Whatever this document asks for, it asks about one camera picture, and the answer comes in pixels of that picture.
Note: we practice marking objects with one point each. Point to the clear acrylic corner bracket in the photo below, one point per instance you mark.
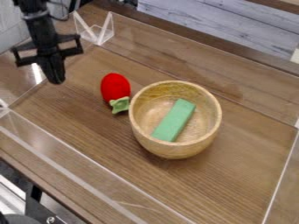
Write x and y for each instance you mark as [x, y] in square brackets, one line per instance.
[95, 34]

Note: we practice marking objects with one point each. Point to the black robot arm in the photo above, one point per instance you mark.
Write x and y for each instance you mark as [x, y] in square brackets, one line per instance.
[38, 7]

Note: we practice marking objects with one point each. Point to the wooden bowl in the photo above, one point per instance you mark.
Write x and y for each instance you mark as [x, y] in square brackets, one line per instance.
[151, 104]

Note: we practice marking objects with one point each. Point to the clear acrylic front wall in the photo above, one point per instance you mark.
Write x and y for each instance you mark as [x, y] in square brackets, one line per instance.
[85, 186]

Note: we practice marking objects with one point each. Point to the green rectangular block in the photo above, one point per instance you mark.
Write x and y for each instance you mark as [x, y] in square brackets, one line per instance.
[174, 121]

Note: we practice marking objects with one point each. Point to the red plush object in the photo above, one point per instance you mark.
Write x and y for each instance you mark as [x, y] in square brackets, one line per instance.
[115, 87]

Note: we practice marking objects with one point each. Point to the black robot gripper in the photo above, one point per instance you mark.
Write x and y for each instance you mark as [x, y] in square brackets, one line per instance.
[46, 42]

